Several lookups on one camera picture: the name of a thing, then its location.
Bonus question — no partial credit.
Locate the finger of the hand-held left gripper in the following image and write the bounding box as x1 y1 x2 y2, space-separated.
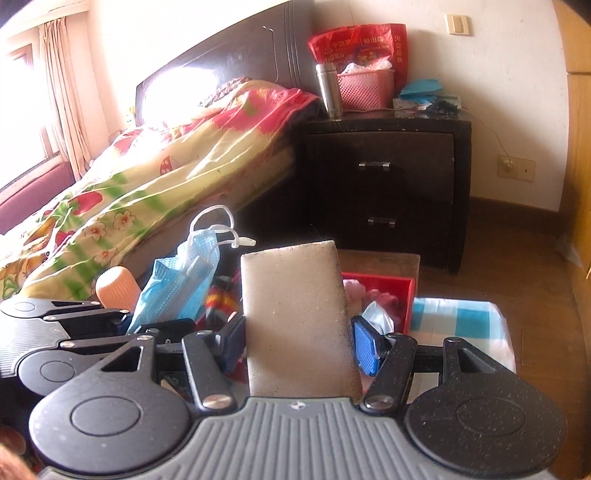
59 318 198 352
43 300 131 332

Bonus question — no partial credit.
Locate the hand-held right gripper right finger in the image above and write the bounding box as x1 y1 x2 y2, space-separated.
351 318 498 415

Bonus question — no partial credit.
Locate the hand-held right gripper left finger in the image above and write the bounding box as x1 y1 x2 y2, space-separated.
99 313 248 412

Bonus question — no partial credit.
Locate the blue face mask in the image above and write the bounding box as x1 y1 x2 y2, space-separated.
127 205 257 336
359 301 395 334

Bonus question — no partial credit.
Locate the pink pig plush toy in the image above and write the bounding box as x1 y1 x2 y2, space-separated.
344 279 408 325

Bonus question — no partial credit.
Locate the red box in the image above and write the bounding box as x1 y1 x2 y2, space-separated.
196 271 417 386

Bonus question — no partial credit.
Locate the beige sponge block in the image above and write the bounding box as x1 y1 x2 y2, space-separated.
240 240 363 398

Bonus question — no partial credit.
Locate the colourful striped cloth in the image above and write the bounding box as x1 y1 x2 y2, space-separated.
203 274 243 334

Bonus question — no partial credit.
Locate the brown stool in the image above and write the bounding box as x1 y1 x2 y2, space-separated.
336 249 422 280

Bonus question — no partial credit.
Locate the blue checkered cloth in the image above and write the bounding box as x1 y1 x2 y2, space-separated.
410 296 516 376

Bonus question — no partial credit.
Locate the dark nightstand drawer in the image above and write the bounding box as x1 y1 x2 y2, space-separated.
305 131 456 205
318 198 452 269

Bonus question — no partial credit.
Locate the maroon bench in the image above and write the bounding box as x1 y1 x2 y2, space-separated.
0 159 77 237

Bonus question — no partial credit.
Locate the floral blanket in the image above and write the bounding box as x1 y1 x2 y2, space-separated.
0 78 322 302

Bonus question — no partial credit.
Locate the window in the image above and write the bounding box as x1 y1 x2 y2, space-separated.
0 41 62 186

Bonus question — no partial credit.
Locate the beige curtain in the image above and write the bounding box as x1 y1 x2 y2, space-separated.
38 17 101 180

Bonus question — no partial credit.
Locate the dark wooden nightstand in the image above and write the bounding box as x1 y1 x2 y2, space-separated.
298 110 474 276

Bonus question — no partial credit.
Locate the light blue packet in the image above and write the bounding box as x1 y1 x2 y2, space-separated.
393 95 462 112

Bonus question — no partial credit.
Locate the pink plastic basket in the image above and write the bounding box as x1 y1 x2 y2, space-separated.
336 69 396 112

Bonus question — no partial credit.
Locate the steel thermos bottle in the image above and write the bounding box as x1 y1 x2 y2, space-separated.
315 63 344 119

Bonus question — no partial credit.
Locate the blue cloth item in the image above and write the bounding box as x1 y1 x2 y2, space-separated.
399 78 444 99

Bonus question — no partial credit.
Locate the white tissue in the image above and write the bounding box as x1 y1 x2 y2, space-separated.
342 61 394 75

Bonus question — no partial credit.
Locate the dark wooden bed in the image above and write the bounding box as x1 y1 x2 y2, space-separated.
0 0 324 306

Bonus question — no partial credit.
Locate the wooden wardrobe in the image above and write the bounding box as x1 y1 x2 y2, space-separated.
551 0 591 283

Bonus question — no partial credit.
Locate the red plastic bag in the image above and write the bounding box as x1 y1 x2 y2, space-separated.
308 23 410 87

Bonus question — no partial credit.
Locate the wall power outlet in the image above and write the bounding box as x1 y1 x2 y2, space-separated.
497 154 537 182

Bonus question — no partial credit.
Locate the thin charger cable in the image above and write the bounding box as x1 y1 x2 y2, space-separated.
461 108 514 168

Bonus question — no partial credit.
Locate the black cable bundle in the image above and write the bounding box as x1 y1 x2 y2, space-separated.
429 98 461 116

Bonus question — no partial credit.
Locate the wall light switch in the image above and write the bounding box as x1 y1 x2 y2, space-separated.
444 14 472 36

